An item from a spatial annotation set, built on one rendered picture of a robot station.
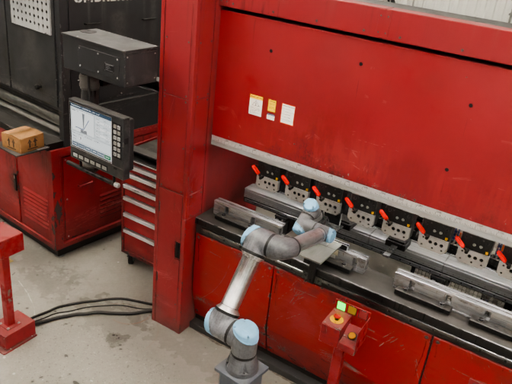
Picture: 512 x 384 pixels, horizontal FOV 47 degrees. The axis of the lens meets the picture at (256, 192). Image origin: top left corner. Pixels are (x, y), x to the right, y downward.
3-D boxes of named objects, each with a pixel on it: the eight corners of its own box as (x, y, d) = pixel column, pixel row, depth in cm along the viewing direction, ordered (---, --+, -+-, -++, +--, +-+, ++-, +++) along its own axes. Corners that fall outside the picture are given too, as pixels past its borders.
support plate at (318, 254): (291, 252, 319) (291, 251, 318) (313, 235, 339) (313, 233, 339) (320, 264, 311) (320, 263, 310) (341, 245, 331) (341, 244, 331)
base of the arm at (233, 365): (244, 384, 256) (246, 366, 252) (218, 366, 264) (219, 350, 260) (264, 366, 267) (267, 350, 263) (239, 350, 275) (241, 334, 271)
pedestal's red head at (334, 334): (318, 340, 306) (323, 312, 298) (331, 324, 319) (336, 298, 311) (353, 356, 297) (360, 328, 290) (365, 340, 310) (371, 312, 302)
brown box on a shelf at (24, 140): (-8, 144, 412) (-9, 127, 407) (26, 136, 431) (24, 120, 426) (16, 157, 396) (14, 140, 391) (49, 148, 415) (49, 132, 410)
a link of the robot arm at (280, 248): (289, 246, 253) (340, 225, 293) (269, 237, 258) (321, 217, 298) (283, 270, 256) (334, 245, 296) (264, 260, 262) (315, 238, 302)
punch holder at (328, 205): (314, 207, 330) (318, 181, 323) (321, 203, 336) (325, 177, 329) (338, 216, 323) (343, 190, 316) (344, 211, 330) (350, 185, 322)
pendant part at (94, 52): (65, 173, 354) (59, 31, 318) (97, 162, 373) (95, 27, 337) (123, 201, 329) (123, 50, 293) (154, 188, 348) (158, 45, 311)
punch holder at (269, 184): (255, 186, 348) (258, 160, 341) (263, 181, 355) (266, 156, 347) (276, 193, 341) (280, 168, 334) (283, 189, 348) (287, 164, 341)
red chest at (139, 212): (120, 265, 466) (120, 148, 423) (161, 241, 506) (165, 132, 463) (168, 289, 444) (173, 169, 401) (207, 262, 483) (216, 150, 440)
